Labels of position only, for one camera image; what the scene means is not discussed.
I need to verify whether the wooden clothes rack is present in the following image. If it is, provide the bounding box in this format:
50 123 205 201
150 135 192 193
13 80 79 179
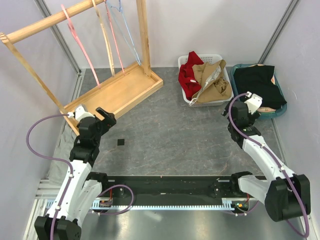
0 0 164 137

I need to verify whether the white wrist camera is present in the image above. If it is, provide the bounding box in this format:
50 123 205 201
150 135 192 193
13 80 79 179
74 104 94 122
244 92 263 115

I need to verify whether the red garment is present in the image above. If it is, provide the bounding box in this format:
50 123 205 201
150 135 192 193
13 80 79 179
178 51 204 101

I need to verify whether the pink plastic hanger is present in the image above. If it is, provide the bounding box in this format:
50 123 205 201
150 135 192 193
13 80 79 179
60 4 101 89

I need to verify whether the tan skirt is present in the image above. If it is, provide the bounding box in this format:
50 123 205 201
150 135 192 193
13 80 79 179
189 59 232 106

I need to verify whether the teal plastic basket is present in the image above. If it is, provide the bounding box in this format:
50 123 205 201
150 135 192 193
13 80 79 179
228 63 288 120

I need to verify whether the slotted cable duct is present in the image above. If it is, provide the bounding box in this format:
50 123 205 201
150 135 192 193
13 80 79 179
89 199 236 211

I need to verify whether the black garment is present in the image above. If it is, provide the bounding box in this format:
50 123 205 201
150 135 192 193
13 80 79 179
233 65 287 110

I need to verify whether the small black square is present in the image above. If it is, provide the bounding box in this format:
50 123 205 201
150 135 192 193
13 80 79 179
117 138 125 146

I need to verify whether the blue wire hanger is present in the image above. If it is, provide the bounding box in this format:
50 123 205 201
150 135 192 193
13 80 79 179
105 0 142 66

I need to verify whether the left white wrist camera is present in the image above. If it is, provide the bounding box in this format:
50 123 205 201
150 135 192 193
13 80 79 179
74 104 94 122

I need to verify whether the wooden hanger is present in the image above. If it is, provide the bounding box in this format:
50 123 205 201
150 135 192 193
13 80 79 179
92 0 115 77

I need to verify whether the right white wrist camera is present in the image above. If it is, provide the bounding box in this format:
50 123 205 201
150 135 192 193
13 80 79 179
244 92 263 115

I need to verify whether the pink wire hanger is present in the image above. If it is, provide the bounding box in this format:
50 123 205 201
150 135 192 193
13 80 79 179
104 0 125 74

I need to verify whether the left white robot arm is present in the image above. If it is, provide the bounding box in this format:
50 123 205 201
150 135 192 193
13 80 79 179
34 104 117 240

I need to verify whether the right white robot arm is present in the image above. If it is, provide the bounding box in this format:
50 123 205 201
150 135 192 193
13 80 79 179
227 99 311 222

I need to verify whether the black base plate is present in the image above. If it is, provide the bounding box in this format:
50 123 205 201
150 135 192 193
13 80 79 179
96 174 258 209

